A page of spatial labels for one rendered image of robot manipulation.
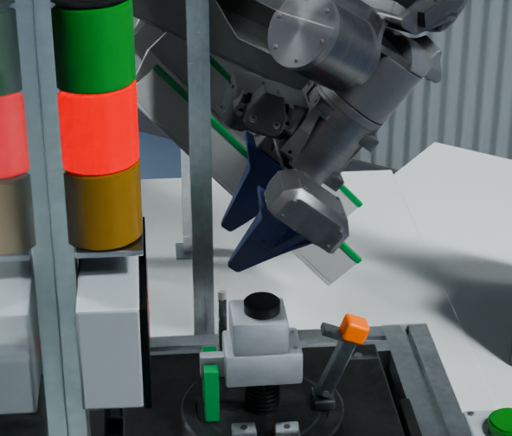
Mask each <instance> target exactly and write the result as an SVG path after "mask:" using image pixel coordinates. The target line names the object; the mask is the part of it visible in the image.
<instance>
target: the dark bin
mask: <svg viewBox="0 0 512 436"><path fill-rule="evenodd" d="M208 5H209V53H211V54H213V55H217V56H219V57H221V58H222V59H224V60H226V61H229V62H232V63H233V64H235V65H237V66H239V67H242V68H244V69H246V70H248V71H250V72H252V73H254V74H257V75H258V76H261V77H263V78H266V79H268V80H274V81H277V82H279V83H282V84H284V85H287V86H288V87H292V88H295V89H297V90H300V91H301V90H302V89H303V88H304V87H305V86H306V85H307V83H308V82H309V81H310V80H309V79H307V78H305V77H303V76H302V75H300V74H297V73H295V72H293V71H291V70H290V69H288V68H286V67H283V66H281V65H280V64H278V63H277V62H276V61H275V60H274V59H273V57H272V55H271V53H270V50H269V48H268V41H267V36H268V29H269V25H270V22H271V20H272V16H273V14H274V13H275V12H276V11H277V10H275V9H274V8H272V7H270V6H268V5H266V4H264V3H261V2H259V1H257V0H208ZM132 6H133V16H134V17H136V18H137V19H139V20H142V21H144V22H147V23H148V24H150V25H152V26H154V27H157V28H159V29H161V30H163V31H165V32H167V33H169V34H172V35H174V36H176V37H178V38H180V39H182V40H184V41H186V10H185V0H132Z"/></svg>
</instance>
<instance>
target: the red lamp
mask: <svg viewBox="0 0 512 436"><path fill-rule="evenodd" d="M57 97H58V108H59V120H60V131H61V154H62V165H63V169H65V170H67V171H70V172H73V173H77V174H82V175H104V174H110V173H114V172H118V171H121V170H125V169H127V168H129V167H131V166H132V165H133V164H134V163H135V162H136V161H137V160H138V159H139V139H138V102H137V82H136V79H135V80H134V81H133V82H132V83H131V84H130V85H129V86H128V87H125V88H123V89H120V90H118V91H114V92H110V93H100V94H77V93H67V92H63V91H62V92H60V93H57Z"/></svg>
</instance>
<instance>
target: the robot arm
mask: <svg viewBox="0 0 512 436"><path fill-rule="evenodd" d="M469 1H470V0H287V1H286V2H285V3H284V4H283V5H282V6H281V7H280V9H279V10H278V11H276V12H275V13H274V14H273V16H272V20H271V22H270V25H269V29H268V36H267V41H268V48H269V50H270V53H271V55H272V57H273V59H274V60H275V61H276V62H277V63H278V64H280V65H281V66H283V67H286V68H288V69H290V70H291V71H293V72H295V73H297V74H300V75H302V76H303V77H305V78H307V79H309V80H310V81H309V82H308V83H307V85H306V86H305V87H304V88H303V89H302V90H301V91H300V90H297V89H295V88H292V87H288V86H287V85H284V84H282V83H279V82H277V81H274V80H268V79H266V78H262V77H259V76H257V75H253V74H249V73H245V72H242V71H234V72H233V75H232V77H231V80H229V82H228V84H229V85H228V88H227V92H226V94H225V97H224V100H223V102H222V105H221V111H222V113H223V123H224V124H225V125H226V126H227V127H229V128H231V129H233V130H236V131H246V132H245V140H246V150H247V156H248V162H247V165H246V168H245V171H244V173H243V175H242V178H241V179H240V182H239V184H238V187H237V189H236V190H235V192H234V195H233V198H232V200H231V202H230V203H229V205H228V207H227V211H226V213H225V214H224V216H223V218H222V221H221V226H222V227H223V228H225V229H226V230H227V231H229V232H232V231H234V230H235V229H236V228H239V227H240V226H242V225H244V224H245V223H247V222H248V221H250V220H251V219H252V218H254V217H255V216H256V217H255V219H254V220H253V222H252V224H251V225H250V227H249V229H248V230H247V231H246V233H245V234H244V236H243V238H242V239H241V241H240V243H239V244H238V246H237V247H236V248H235V250H234V252H233V254H232V256H231V257H230V259H229V261H228V263H227V265H228V267H229V268H231V269H232V270H234V271H236V272H237V273H238V272H241V271H243V270H246V269H247V268H249V267H252V266H256V265H258V264H259V263H262V262H264V261H267V260H269V259H272V258H274V257H277V256H279V255H281V254H283V253H288V252H290V251H292V250H295V249H298V248H300V247H305V246H308V245H310V244H314V245H316V246H319V247H321V248H322V249H323V250H324V251H326V252H327V253H334V252H335V251H336V250H337V249H338V248H339V247H340V246H341V245H342V244H343V242H344V241H345V240H346V239H347V238H348V237H349V221H348V218H347V216H346V213H345V211H344V208H343V205H342V202H341V200H340V198H339V197H338V196H334V195H333V194H331V193H330V192H329V191H328V190H327V189H325V188H323V187H322V186H321V185H322V184H325V185H326V186H328V187H329V188H331V189H333V190H334V191H335V192H337V191H338V190H339V189H340V188H341V187H342V185H343V184H344V181H343V179H342V174H341V172H342V171H343V170H344V168H345V167H346V166H347V165H348V164H349V162H350V161H351V160H352V159H353V158H354V157H355V155H356V154H357V153H358V152H359V151H360V150H361V148H362V147H363V148H365V149H366V150H367V151H369V152H371V151H372V150H373V149H374V148H375V147H376V145H377V144H378V143H379V141H378V139H377V137H376V136H375V133H376V132H377V131H378V129H379V128H380V127H381V126H382V124H383V123H384V122H385V121H386V120H387V119H388V118H389V116H390V115H391V114H392V113H393V112H394V110H395V109H396V108H397V107H398V106H399V105H400V103H401V102H402V101H403V100H404V99H405V98H406V96H407V95H408V94H409V93H410V92H411V91H412V90H413V89H414V88H415V87H416V86H417V84H418V83H419V82H420V81H421V80H422V78H423V77H425V78H426V79H427V80H430V81H432V82H434V83H438V82H440V81H441V79H442V68H441V65H440V58H441V54H442V50H441V49H440V48H439V47H438V46H437V45H436V44H435V43H434V42H433V41H432V40H431V39H430V38H429V37H428V36H427V35H423V36H421V37H417V38H409V37H407V36H406V35H403V34H402V33H401V32H399V31H398V30H400V31H404V32H407V33H409V34H413V35H418V34H420V33H423V32H425V31H429V32H439V33H440V32H442V31H444V30H446V29H447V28H448V27H450V26H451V25H452V24H453V23H454V22H455V21H456V19H457V18H458V16H459V15H460V13H461V12H462V10H463V9H464V7H465V5H466V4H467V3H468V2H469ZM387 27H389V28H387ZM396 29H397V30H396ZM250 132H253V133H256V134H255V135H253V134H252V133H250Z"/></svg>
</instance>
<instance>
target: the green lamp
mask: <svg viewBox="0 0 512 436"><path fill-rule="evenodd" d="M51 16H52V28H53V40H54V62H55V73H56V85H57V88H58V89H60V90H61V91H63V92H67V93H77V94H100V93H110V92H114V91H118V90H120V89H123V88H125V87H128V86H129V85H130V84H131V83H132V82H133V81H134V80H135V79H136V63H135V44H134V25H133V6H132V0H125V1H123V2H122V3H118V4H115V5H112V6H108V7H103V8H96V9H69V8H63V7H60V6H53V8H51Z"/></svg>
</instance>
